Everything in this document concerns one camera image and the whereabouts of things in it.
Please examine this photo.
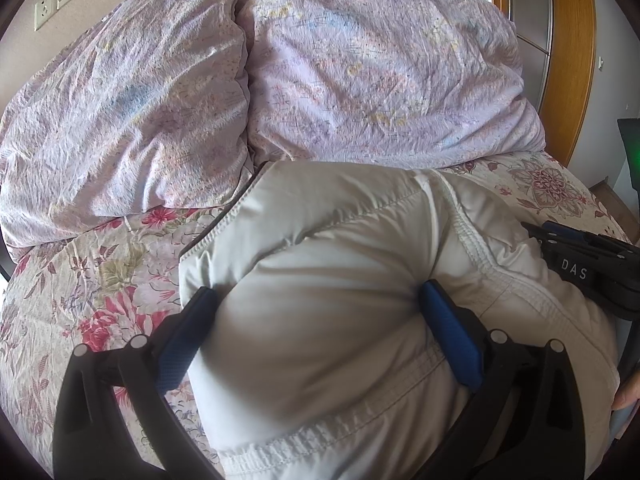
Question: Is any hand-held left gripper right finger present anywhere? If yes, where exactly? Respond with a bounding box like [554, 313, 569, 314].
[417, 279, 586, 480]

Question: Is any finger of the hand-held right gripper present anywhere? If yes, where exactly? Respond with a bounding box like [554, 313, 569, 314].
[520, 221, 598, 257]
[543, 219, 638, 253]

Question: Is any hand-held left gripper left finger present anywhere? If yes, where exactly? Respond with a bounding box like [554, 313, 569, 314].
[52, 285, 224, 480]

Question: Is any white puffer jacket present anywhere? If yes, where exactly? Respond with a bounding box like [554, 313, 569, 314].
[177, 160, 622, 480]

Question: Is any person's right hand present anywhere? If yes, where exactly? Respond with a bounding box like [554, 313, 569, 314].
[612, 376, 640, 412]

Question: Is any floral bed sheet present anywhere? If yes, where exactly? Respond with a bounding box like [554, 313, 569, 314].
[0, 152, 634, 480]

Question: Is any lilac floral duvet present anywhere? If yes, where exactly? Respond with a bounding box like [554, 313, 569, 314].
[0, 0, 547, 262]

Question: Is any white wall socket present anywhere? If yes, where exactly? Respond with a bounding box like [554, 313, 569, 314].
[33, 0, 56, 31]

